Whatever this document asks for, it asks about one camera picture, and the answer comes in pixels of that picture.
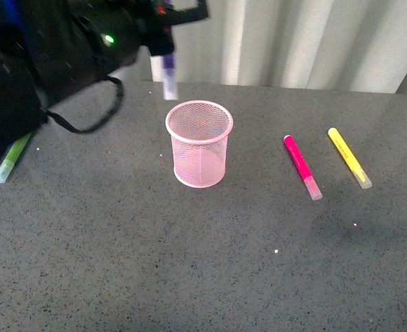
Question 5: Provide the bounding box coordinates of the white pleated curtain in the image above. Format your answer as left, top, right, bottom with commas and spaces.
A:
113, 0, 407, 95

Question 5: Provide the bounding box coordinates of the green highlighter pen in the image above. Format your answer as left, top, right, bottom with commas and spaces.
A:
0, 131, 34, 184

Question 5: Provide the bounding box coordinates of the purple highlighter pen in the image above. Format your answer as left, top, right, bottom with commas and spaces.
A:
160, 0, 180, 101

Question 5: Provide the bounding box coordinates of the pink highlighter pen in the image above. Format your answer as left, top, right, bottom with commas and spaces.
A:
283, 135, 323, 201

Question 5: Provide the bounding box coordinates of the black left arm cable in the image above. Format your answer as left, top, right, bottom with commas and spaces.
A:
42, 75, 125, 135

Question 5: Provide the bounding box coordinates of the yellow highlighter pen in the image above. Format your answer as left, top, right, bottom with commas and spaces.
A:
328, 127, 372, 190

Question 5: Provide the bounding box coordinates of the pink mesh cup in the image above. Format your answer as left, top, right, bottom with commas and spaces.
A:
165, 100, 234, 188

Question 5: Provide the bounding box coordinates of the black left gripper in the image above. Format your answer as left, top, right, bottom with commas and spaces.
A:
133, 0, 209, 56

